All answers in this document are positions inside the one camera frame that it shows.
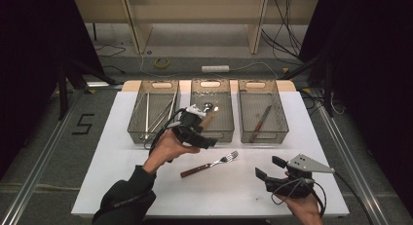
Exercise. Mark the black curtain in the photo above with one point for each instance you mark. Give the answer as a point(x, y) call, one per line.
point(373, 72)
point(26, 72)

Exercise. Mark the white flat bar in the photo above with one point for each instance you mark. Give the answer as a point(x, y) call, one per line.
point(97, 84)

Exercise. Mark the metal chopstick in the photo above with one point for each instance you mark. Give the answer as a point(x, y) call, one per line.
point(159, 115)
point(157, 125)

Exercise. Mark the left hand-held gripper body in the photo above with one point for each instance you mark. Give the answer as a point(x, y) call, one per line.
point(191, 131)

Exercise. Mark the white table sheet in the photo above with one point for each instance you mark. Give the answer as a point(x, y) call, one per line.
point(227, 199)

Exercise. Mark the white chopstick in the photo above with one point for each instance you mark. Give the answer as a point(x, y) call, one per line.
point(147, 114)
point(174, 100)

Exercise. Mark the long metal spoon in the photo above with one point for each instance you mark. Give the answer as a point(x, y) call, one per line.
point(207, 107)

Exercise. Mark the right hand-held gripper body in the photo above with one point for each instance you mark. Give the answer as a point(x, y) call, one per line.
point(292, 186)

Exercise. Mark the metal floor rail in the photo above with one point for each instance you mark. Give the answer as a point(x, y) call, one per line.
point(45, 155)
point(336, 137)

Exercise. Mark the person's left hand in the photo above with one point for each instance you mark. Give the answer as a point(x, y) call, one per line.
point(165, 150)

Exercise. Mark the beige wooden desk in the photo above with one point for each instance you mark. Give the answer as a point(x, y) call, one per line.
point(195, 10)

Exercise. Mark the white power strip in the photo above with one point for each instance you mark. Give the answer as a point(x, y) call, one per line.
point(215, 69)

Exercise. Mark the black stand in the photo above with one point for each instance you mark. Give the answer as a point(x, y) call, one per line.
point(62, 95)
point(328, 95)

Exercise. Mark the yellow tape roll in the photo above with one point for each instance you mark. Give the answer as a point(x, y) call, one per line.
point(156, 63)

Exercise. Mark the smoky clear plastic bin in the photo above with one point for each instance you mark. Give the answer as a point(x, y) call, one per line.
point(224, 121)
point(276, 121)
point(136, 129)

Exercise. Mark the person's right hand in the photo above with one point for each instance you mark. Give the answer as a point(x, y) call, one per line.
point(305, 210)

